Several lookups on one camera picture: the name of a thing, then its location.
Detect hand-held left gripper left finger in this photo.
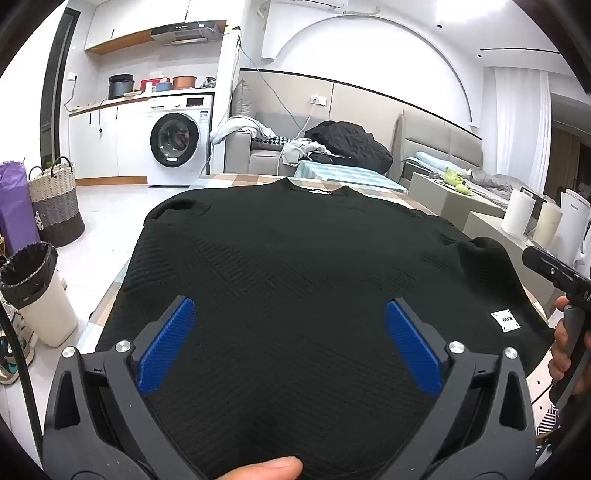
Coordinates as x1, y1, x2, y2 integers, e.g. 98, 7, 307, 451
41, 295, 222, 480

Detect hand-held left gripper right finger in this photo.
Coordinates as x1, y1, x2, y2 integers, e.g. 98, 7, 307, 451
384, 296, 539, 480

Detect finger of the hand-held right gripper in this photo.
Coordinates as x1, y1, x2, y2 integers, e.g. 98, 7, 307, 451
522, 246, 577, 291

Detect black knit sweater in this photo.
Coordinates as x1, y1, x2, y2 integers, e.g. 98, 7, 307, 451
95, 178, 555, 480

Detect pale crumpled clothes pile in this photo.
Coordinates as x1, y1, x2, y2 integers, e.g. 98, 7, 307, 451
279, 137, 329, 167

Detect person's right hand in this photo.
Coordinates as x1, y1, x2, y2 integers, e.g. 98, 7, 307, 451
550, 295, 575, 386

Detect person's left hand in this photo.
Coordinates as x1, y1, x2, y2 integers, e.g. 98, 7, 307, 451
217, 456, 304, 480

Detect cream cylinder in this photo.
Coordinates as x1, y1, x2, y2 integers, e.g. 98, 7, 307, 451
531, 202, 563, 250

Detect white humidifier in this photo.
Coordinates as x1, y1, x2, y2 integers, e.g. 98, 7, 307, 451
560, 189, 591, 271

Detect paper towel roll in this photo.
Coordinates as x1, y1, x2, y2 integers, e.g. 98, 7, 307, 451
501, 188, 536, 238

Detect beige low cabinet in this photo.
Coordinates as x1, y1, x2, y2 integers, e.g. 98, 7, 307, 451
409, 173, 507, 229
463, 211, 557, 315

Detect black white patterned cloth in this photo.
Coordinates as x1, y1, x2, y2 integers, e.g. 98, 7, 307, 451
536, 401, 562, 445

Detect grey duvet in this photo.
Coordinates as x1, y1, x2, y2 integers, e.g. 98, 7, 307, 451
464, 167, 523, 202

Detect brown wooden wardrobe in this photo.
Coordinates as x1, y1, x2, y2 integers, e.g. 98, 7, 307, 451
545, 92, 591, 204

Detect white trash bin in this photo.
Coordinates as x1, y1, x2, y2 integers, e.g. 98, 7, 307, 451
0, 242, 78, 348

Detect green toy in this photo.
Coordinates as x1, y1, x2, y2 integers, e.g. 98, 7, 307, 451
443, 167, 469, 195

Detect white curtain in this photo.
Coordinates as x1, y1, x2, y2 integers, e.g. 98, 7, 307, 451
492, 67, 552, 195

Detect sneakers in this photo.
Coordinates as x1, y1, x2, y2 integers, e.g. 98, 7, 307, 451
0, 305, 36, 386

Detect light blue pillow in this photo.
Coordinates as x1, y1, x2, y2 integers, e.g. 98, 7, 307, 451
414, 151, 451, 171

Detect bed with beige headboard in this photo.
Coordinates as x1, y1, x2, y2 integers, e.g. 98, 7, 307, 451
399, 109, 527, 204

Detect woven laundry basket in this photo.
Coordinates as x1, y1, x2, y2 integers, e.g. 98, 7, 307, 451
28, 157, 86, 247

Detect white washing machine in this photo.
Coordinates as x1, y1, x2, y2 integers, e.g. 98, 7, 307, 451
147, 93, 215, 186

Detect checked brown blue tablecloth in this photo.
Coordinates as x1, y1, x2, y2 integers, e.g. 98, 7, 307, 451
88, 172, 561, 421

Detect purple bag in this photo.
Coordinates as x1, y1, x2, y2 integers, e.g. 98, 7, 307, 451
0, 160, 41, 257

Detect grey sofa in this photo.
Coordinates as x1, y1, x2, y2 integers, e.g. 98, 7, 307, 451
225, 111, 394, 178

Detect black puffy jacket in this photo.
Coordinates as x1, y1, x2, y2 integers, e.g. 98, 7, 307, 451
305, 121, 394, 174

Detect white kitchen counter cabinet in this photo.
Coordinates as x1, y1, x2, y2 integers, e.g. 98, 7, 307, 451
68, 90, 151, 181

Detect white garment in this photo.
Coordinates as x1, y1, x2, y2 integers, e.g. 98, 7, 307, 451
210, 115, 271, 145

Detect grey sofa cushion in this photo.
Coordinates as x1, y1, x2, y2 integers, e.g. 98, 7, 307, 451
231, 79, 258, 120

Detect black rice cooker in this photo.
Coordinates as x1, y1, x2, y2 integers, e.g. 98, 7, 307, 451
108, 75, 135, 99

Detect black door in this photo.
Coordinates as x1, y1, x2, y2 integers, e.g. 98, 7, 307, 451
39, 21, 81, 171

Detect silver range hood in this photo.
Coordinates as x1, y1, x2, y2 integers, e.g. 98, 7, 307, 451
151, 23, 219, 47

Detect white upper cabinets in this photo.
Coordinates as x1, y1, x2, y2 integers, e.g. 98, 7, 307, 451
83, 0, 228, 56

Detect black cable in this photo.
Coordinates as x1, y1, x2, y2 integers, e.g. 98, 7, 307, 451
0, 305, 47, 468

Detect blue cable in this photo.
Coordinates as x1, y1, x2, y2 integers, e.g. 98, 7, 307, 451
236, 39, 315, 137

